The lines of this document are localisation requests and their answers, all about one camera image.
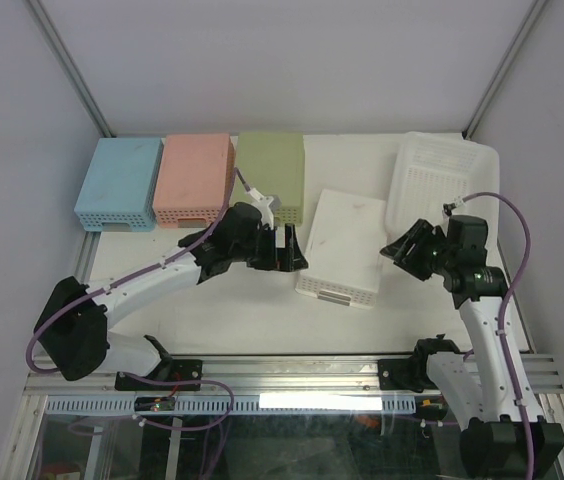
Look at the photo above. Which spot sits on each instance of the small white plastic basket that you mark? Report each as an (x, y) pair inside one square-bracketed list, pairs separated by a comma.
[(343, 250)]

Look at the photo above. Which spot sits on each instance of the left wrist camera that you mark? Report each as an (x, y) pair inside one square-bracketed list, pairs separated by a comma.
[(267, 205)]

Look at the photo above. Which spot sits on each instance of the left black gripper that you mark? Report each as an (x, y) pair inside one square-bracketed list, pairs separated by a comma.
[(275, 261)]

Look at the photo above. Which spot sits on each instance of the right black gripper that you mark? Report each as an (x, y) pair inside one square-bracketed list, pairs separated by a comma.
[(417, 234)]

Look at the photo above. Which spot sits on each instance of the blue plastic basket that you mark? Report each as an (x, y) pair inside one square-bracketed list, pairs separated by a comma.
[(119, 185)]

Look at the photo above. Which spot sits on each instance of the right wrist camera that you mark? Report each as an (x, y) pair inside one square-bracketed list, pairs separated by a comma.
[(449, 208)]

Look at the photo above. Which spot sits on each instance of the aluminium frame post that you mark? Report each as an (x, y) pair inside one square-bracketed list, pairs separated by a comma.
[(524, 31), (61, 53)]

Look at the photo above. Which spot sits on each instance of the pink plastic basket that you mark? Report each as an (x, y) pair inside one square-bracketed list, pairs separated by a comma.
[(193, 179)]

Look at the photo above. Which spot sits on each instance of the large white plastic container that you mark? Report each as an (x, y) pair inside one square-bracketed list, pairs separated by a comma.
[(433, 170)]

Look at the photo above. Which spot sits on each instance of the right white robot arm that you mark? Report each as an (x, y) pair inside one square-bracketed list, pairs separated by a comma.
[(504, 433)]

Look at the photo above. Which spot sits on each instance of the green plastic basket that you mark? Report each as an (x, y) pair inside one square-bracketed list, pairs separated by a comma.
[(274, 163)]

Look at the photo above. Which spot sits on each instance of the white slotted cable duct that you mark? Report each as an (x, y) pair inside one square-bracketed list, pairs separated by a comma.
[(215, 405)]

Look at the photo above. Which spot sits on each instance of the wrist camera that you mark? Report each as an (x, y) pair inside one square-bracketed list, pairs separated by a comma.
[(449, 208), (267, 205)]

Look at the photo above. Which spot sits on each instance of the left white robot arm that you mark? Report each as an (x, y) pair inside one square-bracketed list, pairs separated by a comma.
[(75, 326)]

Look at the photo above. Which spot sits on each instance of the right aluminium frame post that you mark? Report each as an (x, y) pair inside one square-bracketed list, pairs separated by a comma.
[(524, 31)]

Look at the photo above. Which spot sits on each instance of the aluminium mounting rail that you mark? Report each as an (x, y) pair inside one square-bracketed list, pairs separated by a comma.
[(251, 374)]

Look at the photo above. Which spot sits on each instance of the left aluminium frame post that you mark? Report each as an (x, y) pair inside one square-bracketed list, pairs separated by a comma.
[(61, 53)]

